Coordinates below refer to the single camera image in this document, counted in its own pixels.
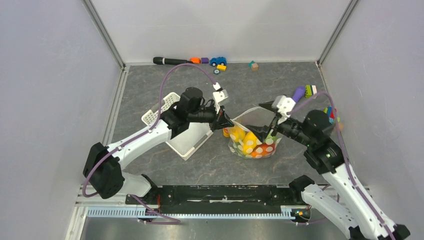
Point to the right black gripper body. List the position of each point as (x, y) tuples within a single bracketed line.
[(292, 129)]

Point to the green toy pepper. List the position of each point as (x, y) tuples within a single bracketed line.
[(272, 140)]

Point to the white cable duct rail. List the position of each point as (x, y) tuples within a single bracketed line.
[(140, 212)]

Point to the orange toy piece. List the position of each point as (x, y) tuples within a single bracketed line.
[(195, 60)]

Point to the teal and wood cubes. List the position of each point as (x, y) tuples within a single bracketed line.
[(253, 66)]

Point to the clear zip top bag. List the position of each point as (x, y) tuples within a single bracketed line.
[(254, 116)]

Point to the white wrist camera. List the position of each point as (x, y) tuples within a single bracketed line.
[(220, 97), (282, 105)]

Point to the black microphone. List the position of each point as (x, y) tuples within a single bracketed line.
[(169, 61)]

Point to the purple toy block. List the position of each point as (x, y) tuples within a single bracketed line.
[(205, 60)]

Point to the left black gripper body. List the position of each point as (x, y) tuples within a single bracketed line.
[(203, 114)]

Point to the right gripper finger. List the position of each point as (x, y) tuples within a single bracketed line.
[(267, 105), (262, 132)]

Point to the yellow toy mango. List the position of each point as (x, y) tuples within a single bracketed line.
[(249, 143)]

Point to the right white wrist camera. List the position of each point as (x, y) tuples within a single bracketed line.
[(282, 105)]

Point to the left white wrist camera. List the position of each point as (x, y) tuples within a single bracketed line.
[(220, 97)]

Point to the orange toy pumpkin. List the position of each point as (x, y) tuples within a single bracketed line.
[(263, 151)]

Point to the yellow toy lemon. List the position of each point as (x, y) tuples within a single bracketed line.
[(236, 133)]

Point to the multicolour brick stack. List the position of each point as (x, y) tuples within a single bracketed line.
[(330, 113)]

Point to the yellow toy brick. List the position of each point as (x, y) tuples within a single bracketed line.
[(221, 67)]

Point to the white perforated plastic basket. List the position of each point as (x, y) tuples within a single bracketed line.
[(186, 143)]

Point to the purple toy eggplant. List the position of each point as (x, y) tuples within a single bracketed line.
[(298, 93)]

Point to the blue toy car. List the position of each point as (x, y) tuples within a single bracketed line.
[(215, 61)]

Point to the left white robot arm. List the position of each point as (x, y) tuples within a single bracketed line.
[(185, 126)]

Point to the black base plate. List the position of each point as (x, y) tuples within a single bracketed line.
[(223, 199)]

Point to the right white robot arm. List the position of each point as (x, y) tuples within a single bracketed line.
[(360, 218)]

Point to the green white brick stack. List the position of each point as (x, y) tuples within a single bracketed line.
[(310, 90)]

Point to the yellow butterfly toy block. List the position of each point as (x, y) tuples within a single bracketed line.
[(226, 132)]

